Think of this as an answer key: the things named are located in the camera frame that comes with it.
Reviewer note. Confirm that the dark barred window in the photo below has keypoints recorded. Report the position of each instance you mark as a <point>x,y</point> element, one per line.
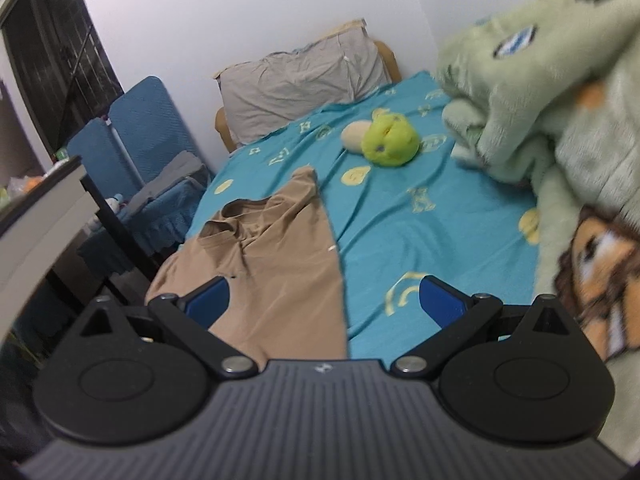
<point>55,60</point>

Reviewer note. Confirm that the green printed fleece blanket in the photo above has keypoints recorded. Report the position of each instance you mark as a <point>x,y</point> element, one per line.
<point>525,85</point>

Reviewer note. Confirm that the green and cream plush toy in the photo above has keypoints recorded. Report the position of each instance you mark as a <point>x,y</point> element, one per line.
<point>390,140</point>

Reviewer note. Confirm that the clear plastic bag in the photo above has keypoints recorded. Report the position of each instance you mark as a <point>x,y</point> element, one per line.
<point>22,185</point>

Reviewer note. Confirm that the teal printed bed sheet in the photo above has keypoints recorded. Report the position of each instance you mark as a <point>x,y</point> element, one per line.
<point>415,240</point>

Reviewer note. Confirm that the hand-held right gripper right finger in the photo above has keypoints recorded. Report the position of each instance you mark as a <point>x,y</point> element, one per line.
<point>442,302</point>

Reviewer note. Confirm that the grey cloth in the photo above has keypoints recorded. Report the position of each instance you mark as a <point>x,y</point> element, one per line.
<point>175,170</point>

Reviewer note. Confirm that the grey pillow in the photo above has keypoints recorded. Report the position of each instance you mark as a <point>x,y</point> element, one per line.
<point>300,90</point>

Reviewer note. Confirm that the blue covered chair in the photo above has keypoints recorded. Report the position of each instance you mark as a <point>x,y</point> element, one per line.
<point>92,150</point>
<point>150,120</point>

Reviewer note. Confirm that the small pale plush toy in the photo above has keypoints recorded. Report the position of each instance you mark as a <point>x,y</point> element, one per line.
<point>112,205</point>

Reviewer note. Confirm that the small green can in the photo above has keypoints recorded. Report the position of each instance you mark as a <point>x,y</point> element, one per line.
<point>60,154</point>

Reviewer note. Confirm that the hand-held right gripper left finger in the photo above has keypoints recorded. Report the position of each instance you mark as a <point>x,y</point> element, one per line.
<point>207,301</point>

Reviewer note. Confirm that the pale yellow pillow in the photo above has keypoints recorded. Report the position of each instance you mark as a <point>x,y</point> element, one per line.
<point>350,26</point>

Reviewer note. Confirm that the tan shirt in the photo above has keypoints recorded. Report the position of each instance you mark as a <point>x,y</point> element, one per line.
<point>285,270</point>

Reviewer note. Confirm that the white desk with black frame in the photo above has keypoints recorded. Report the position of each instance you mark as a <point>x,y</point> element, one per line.
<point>40,230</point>

